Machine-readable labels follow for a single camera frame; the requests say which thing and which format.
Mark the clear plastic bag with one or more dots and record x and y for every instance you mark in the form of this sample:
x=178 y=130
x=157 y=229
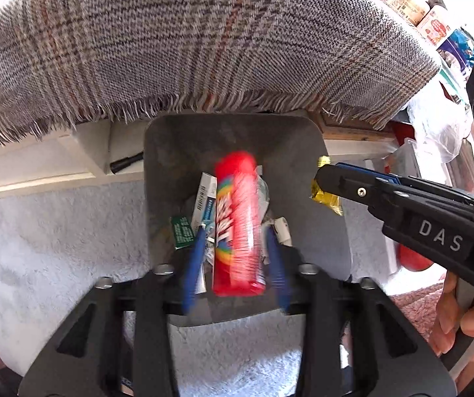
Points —
x=439 y=128

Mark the pink and white box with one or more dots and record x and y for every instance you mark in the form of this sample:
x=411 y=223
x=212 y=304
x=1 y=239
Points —
x=435 y=27

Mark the reddish orange ball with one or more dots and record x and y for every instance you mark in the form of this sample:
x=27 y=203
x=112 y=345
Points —
x=413 y=258

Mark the blue printed packet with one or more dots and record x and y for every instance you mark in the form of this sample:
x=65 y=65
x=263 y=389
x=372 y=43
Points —
x=460 y=51

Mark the white barcode box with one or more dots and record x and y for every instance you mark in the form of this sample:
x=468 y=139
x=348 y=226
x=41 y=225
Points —
x=204 y=198

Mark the grey plaid fringed blanket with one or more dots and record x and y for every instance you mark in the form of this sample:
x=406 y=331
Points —
x=179 y=41

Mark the clear crinkled plastic wrapper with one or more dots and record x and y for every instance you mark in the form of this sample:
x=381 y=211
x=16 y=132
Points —
x=263 y=192

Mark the small white tube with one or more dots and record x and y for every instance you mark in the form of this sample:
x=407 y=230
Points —
x=282 y=229

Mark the person's right hand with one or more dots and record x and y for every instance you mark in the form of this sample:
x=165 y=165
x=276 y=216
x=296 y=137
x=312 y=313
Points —
x=444 y=318

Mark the clear plastic box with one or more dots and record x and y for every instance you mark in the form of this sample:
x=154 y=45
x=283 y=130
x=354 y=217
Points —
x=404 y=161

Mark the grey trash bin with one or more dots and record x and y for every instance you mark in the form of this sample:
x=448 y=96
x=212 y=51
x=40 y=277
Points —
x=187 y=149

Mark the grey fluffy rug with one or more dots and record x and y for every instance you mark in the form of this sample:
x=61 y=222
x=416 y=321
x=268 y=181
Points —
x=67 y=248

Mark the white low table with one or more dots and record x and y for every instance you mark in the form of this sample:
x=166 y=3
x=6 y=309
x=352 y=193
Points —
x=55 y=161

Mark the pink fluffy rug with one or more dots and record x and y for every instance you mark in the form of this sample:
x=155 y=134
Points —
x=417 y=310

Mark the green printed packet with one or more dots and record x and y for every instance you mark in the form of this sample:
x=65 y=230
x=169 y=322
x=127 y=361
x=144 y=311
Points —
x=181 y=231

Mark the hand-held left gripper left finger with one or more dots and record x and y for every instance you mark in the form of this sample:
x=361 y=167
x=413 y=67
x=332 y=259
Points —
x=191 y=273

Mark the black flashlight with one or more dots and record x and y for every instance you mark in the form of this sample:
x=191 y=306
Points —
x=125 y=163

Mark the wooden board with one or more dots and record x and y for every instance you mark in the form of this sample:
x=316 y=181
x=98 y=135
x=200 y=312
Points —
x=357 y=132

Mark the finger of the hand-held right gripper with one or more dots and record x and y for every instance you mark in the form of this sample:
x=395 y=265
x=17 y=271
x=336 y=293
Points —
x=369 y=173
x=361 y=192

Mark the printed cardboard box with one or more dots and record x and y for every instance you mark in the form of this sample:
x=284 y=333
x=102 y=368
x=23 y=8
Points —
x=406 y=2

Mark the red cylindrical snack can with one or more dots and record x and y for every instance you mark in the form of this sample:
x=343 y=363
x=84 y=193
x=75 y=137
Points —
x=237 y=223

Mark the yellow snack wrapper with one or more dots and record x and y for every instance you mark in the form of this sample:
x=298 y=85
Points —
x=328 y=198

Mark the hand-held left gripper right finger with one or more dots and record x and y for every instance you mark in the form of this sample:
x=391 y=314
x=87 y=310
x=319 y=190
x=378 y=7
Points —
x=279 y=275

